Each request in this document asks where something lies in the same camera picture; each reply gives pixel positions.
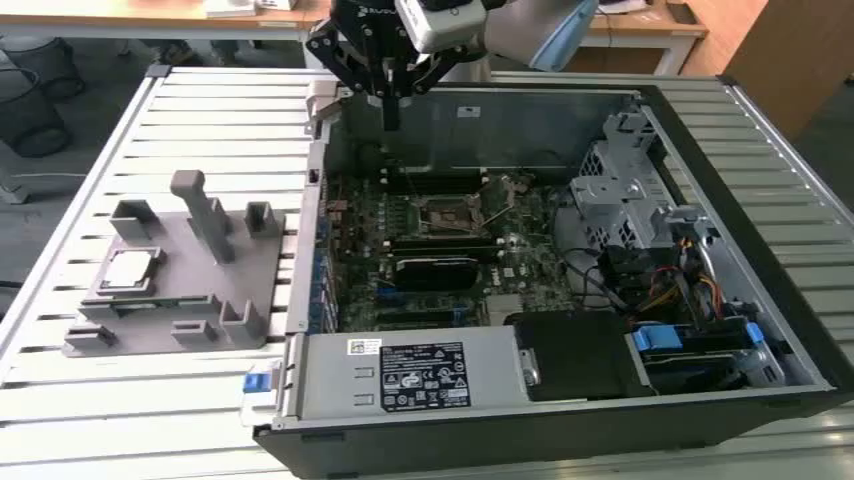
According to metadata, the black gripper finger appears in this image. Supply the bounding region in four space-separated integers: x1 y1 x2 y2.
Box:
391 48 469 133
303 19 395 133

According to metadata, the silver-topped CPU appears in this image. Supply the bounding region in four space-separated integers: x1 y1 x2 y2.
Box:
105 249 159 291

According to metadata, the CPU socket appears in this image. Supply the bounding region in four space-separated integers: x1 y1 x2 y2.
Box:
412 194 484 237

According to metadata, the grey case release latch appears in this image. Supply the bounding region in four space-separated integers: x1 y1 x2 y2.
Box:
304 81 339 137

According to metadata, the black RAM slot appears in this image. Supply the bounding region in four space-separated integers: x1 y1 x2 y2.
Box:
392 248 502 256
392 242 500 250
381 180 489 188
391 235 499 245
393 253 503 262
381 167 489 177
381 174 489 182

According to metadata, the wooden desk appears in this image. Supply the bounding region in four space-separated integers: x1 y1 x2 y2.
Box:
0 0 710 76

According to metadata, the silver drive cage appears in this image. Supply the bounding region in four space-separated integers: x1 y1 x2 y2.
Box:
570 112 712 251

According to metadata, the green motherboard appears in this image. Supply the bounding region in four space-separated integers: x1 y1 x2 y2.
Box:
317 172 583 335

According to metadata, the black graphics card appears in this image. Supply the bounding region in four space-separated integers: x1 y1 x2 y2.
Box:
391 254 480 294

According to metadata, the black mesh wastebasket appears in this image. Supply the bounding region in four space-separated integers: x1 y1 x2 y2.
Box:
0 37 87 100
0 67 73 160

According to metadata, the silver chipset heatsink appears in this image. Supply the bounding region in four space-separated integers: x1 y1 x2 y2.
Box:
484 294 523 324

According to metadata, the black expansion slot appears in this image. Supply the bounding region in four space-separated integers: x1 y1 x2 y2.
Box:
373 308 468 325

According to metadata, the grey parts rack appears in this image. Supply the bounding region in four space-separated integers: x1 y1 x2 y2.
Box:
60 169 288 359

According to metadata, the green RAM stick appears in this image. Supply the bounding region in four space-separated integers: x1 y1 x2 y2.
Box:
80 294 219 311

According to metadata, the brown wooden cabinet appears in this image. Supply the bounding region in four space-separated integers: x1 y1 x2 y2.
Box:
723 0 854 144

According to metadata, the black plastic shroud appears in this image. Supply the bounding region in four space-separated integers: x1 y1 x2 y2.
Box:
503 309 646 403

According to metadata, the silver power supply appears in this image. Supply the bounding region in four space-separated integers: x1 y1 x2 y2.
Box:
283 327 539 420

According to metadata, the blue disk carrier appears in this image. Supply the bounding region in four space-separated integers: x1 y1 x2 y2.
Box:
630 323 686 355

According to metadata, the blue case latch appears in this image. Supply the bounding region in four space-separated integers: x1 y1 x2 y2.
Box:
243 372 276 397

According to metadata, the disk bay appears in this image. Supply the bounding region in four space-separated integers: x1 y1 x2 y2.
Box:
626 314 788 396

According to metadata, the black PC case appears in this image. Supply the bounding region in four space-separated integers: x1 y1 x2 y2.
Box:
251 79 854 480

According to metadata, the white camera box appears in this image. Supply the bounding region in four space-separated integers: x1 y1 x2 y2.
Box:
397 0 487 55

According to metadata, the yellow orange wire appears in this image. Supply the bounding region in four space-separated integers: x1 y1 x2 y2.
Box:
638 277 726 314

